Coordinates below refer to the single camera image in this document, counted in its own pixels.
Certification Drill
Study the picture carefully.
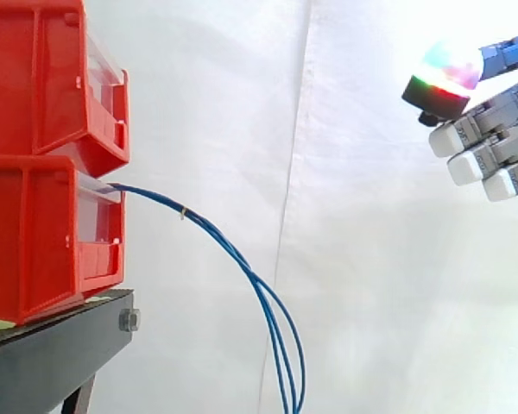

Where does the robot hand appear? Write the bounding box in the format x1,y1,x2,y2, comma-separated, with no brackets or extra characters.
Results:
400,29,518,203

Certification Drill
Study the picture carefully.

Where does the red plastic bin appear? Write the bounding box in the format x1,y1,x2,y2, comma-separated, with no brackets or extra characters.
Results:
0,154,127,326
0,0,130,179

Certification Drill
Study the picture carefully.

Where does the black stand with green tape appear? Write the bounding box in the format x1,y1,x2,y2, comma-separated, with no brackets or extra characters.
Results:
0,288,142,414

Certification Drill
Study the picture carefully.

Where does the blue cable bundle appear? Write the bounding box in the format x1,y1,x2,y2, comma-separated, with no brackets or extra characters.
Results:
107,182,306,414

